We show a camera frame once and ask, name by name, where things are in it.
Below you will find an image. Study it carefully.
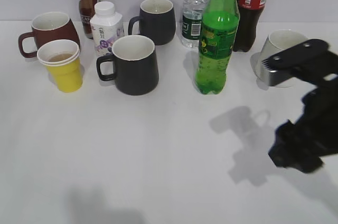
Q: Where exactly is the white ceramic mug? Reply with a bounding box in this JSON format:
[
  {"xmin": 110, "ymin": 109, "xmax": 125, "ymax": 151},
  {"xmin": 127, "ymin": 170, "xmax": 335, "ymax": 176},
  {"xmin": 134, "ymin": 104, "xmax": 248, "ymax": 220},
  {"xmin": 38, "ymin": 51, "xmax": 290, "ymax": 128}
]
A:
[{"xmin": 253, "ymin": 29, "xmax": 308, "ymax": 87}]

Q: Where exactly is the black mug front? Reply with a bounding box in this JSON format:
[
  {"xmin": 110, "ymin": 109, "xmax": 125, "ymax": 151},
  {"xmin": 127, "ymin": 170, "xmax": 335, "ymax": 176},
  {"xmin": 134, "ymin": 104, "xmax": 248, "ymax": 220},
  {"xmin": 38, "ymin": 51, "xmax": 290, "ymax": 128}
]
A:
[{"xmin": 96, "ymin": 35, "xmax": 159, "ymax": 96}]

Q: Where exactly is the brown ceramic mug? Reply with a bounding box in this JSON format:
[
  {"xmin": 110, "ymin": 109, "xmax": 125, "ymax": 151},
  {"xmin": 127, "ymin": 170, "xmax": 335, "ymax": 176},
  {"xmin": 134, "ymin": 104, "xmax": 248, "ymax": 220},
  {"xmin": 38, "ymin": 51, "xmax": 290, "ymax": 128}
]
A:
[{"xmin": 18, "ymin": 12, "xmax": 81, "ymax": 58}]

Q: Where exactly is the green plastic soda bottle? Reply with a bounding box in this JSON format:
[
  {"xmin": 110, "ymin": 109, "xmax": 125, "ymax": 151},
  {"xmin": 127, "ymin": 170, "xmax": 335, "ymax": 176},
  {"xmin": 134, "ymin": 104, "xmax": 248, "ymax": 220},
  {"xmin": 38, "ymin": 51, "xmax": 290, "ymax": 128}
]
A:
[{"xmin": 195, "ymin": 0, "xmax": 240, "ymax": 95}]

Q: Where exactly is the cola bottle red label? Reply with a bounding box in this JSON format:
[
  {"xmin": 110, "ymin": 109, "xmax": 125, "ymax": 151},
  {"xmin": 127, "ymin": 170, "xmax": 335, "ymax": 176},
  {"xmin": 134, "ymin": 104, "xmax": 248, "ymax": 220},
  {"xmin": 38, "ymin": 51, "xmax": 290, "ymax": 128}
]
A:
[{"xmin": 233, "ymin": 0, "xmax": 266, "ymax": 52}]

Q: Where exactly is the dark mug rear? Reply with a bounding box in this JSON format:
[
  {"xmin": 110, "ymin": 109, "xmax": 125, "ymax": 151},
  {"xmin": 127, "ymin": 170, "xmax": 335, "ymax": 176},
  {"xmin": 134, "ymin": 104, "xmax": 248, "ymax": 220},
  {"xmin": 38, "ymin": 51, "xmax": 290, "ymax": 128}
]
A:
[{"xmin": 128, "ymin": 0, "xmax": 176, "ymax": 45}]

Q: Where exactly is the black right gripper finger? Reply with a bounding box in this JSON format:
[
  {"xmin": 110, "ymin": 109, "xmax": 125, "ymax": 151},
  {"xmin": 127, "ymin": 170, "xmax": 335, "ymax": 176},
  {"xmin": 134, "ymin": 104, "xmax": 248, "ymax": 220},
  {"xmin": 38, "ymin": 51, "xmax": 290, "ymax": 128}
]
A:
[{"xmin": 262, "ymin": 39, "xmax": 329, "ymax": 71}]

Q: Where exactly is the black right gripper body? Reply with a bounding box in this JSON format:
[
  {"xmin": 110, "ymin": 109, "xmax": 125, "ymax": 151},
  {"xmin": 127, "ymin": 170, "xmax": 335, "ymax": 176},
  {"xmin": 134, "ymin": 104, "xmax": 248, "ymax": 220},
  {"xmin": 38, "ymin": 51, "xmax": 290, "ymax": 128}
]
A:
[{"xmin": 268, "ymin": 51, "xmax": 337, "ymax": 173}]

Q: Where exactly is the yellow paper cup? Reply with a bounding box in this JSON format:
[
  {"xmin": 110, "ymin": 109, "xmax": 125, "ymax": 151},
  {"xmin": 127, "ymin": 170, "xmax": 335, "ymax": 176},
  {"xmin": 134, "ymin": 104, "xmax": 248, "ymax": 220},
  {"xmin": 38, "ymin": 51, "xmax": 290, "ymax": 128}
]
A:
[{"xmin": 37, "ymin": 39, "xmax": 82, "ymax": 93}]

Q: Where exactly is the clear water bottle green label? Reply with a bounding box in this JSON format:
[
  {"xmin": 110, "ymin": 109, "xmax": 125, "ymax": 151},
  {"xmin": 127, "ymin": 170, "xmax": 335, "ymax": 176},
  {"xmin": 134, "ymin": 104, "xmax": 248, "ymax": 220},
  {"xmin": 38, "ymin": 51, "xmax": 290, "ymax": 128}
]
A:
[{"xmin": 181, "ymin": 0, "xmax": 209, "ymax": 49}]

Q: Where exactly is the white yogurt drink bottle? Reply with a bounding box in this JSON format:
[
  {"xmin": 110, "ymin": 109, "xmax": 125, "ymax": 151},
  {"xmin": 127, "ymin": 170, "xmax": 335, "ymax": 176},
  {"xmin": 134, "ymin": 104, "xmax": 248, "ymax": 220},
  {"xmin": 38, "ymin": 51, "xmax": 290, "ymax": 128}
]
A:
[{"xmin": 90, "ymin": 1, "xmax": 125, "ymax": 57}]

